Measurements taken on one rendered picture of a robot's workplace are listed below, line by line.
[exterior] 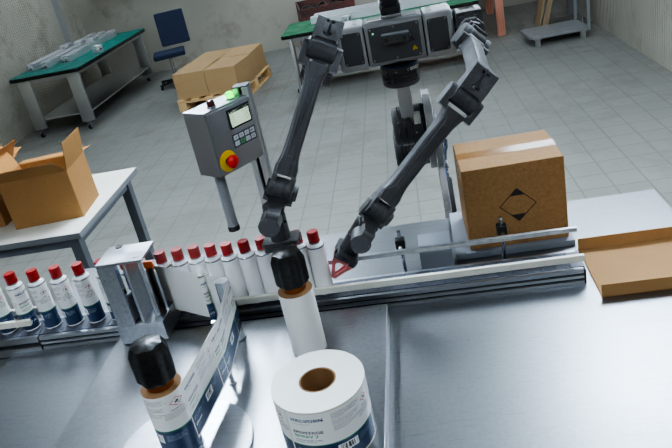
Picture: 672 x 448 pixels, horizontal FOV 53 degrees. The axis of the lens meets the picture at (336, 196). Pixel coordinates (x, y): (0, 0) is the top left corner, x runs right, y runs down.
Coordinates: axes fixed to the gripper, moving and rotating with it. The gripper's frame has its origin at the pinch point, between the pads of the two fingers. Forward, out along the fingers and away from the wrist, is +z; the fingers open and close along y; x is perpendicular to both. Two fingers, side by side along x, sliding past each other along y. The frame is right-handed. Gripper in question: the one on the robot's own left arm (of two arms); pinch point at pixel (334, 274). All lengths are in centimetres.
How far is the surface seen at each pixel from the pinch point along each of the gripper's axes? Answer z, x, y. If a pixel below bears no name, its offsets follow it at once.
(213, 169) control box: -13.3, -44.4, -0.5
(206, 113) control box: -28, -52, 0
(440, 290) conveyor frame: -13.1, 27.6, 5.7
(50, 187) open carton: 86, -116, -112
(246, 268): 9.3, -23.8, 2.6
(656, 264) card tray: -47, 77, 2
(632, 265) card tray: -44, 72, 0
